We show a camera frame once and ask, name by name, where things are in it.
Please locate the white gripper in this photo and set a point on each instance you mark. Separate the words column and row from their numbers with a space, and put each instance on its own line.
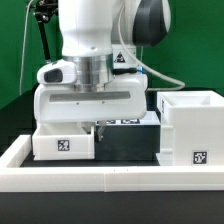
column 123, row 98

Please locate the white front drawer tray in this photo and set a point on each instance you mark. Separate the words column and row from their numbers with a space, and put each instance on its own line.
column 62, row 141

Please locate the white drawer cabinet box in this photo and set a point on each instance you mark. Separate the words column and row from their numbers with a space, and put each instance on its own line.
column 192, row 128

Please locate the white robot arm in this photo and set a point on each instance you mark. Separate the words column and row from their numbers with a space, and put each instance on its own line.
column 82, row 88

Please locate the white marker tag plate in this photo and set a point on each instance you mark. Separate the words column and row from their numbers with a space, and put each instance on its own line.
column 150, row 118

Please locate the white U-shaped border frame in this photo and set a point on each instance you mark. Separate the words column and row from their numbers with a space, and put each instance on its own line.
column 15, row 178

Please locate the black camera stand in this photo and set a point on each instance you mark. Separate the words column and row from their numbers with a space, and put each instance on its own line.
column 44, row 11

